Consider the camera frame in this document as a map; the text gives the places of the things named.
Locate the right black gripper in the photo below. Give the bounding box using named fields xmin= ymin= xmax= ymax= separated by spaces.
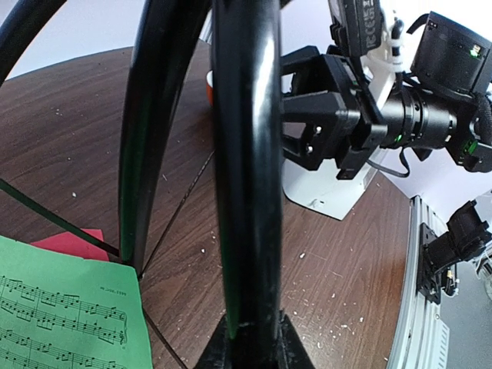
xmin=281 ymin=45 xmax=387 ymax=180

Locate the black perforated music stand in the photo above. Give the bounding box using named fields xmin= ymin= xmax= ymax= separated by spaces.
xmin=1 ymin=1 xmax=312 ymax=368

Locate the grey metronome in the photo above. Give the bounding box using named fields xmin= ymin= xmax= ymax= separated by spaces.
xmin=282 ymin=159 xmax=377 ymax=221

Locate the red paper sheet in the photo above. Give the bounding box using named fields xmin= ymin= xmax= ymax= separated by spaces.
xmin=31 ymin=232 xmax=109 ymax=261

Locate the green paper sheet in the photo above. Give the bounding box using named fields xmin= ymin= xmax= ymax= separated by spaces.
xmin=1 ymin=237 xmax=153 ymax=369

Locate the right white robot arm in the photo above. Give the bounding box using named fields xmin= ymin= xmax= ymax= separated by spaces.
xmin=281 ymin=2 xmax=491 ymax=180

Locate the orange and white bowl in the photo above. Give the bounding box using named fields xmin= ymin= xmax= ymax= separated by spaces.
xmin=206 ymin=71 xmax=213 ymax=106

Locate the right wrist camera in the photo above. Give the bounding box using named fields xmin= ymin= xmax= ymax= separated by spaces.
xmin=328 ymin=0 xmax=407 ymax=105

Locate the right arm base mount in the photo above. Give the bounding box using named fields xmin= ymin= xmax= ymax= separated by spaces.
xmin=417 ymin=200 xmax=491 ymax=304

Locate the aluminium front rail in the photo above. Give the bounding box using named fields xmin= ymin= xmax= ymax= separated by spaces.
xmin=386 ymin=196 xmax=450 ymax=369

